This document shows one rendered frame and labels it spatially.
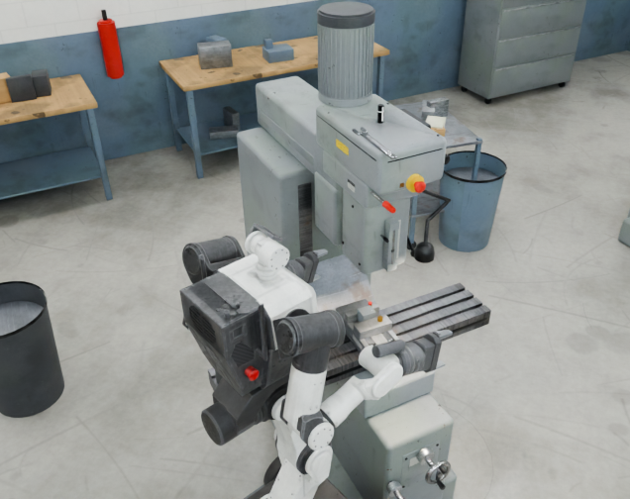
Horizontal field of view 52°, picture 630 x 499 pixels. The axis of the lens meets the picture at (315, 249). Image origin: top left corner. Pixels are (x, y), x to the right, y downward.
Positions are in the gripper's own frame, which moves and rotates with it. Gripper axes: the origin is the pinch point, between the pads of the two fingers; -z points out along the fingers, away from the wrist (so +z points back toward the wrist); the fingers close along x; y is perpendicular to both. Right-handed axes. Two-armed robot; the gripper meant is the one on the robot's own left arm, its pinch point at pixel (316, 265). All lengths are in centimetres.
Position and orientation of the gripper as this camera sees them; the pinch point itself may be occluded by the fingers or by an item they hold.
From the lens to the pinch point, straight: 228.7
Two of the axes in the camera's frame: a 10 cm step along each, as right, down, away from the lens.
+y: -7.0, -4.8, 5.3
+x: 2.4, -8.5, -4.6
